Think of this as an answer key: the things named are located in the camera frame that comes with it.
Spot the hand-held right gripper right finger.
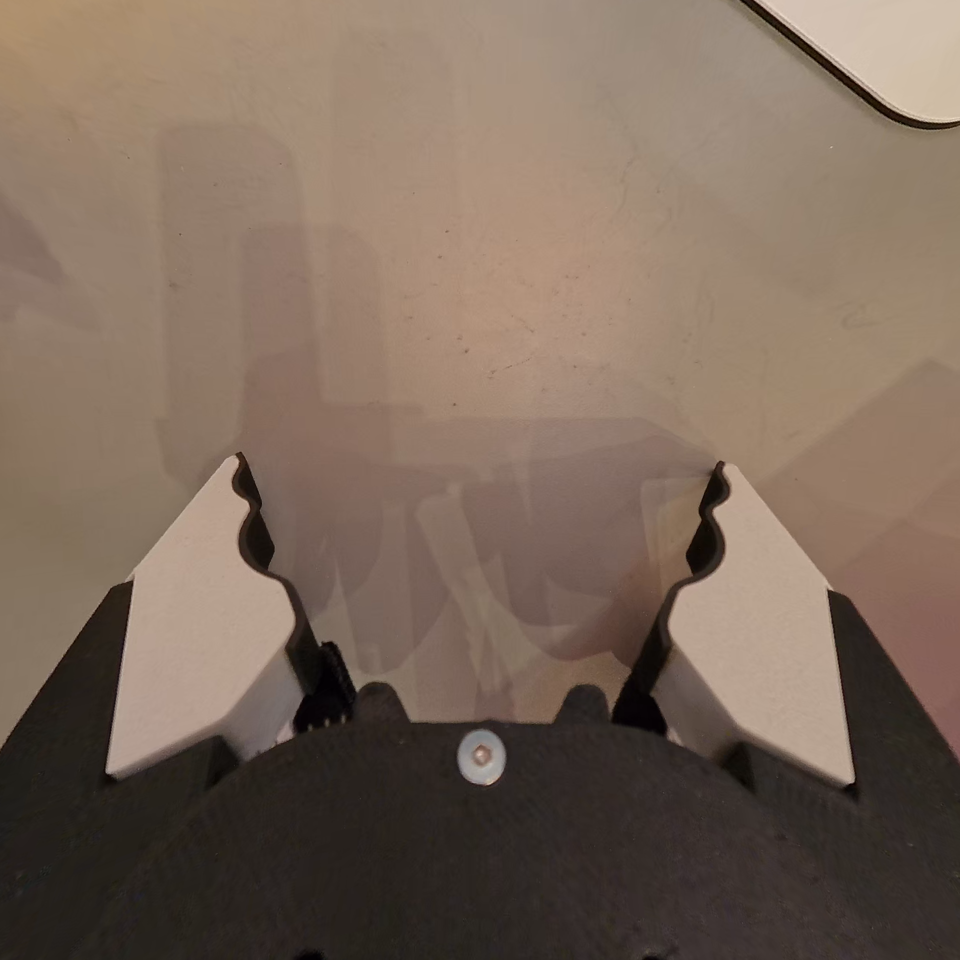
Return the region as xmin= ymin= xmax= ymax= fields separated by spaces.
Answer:
xmin=612 ymin=461 xmax=859 ymax=792

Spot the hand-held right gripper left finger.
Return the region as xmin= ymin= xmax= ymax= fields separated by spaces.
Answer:
xmin=103 ymin=454 xmax=328 ymax=785

